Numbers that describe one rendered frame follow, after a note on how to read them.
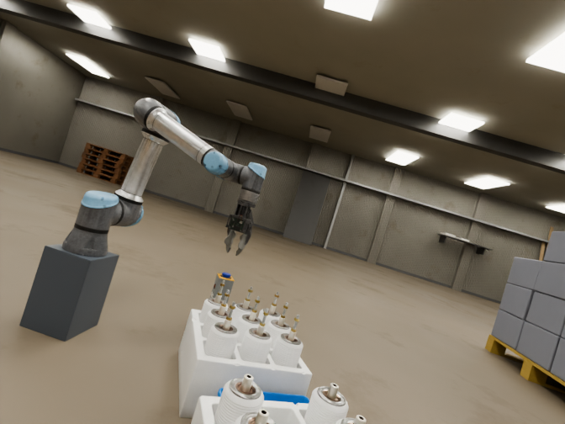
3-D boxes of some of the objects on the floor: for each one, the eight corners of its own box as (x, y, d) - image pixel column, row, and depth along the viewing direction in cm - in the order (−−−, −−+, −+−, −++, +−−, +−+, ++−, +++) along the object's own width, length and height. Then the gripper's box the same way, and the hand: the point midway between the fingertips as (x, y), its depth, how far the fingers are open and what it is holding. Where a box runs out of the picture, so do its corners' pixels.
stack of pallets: (131, 187, 1113) (140, 160, 1114) (115, 183, 1016) (124, 154, 1017) (94, 175, 1122) (103, 148, 1123) (75, 171, 1024) (84, 141, 1025)
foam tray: (178, 417, 92) (197, 358, 92) (177, 350, 129) (191, 308, 129) (297, 426, 105) (313, 373, 105) (265, 363, 142) (277, 324, 142)
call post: (197, 346, 137) (219, 278, 138) (196, 338, 144) (216, 273, 144) (213, 348, 140) (234, 281, 140) (211, 341, 146) (231, 277, 147)
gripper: (229, 197, 119) (213, 250, 119) (256, 204, 117) (239, 260, 117) (237, 199, 128) (221, 249, 128) (262, 207, 126) (246, 258, 125)
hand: (233, 251), depth 125 cm, fingers open, 3 cm apart
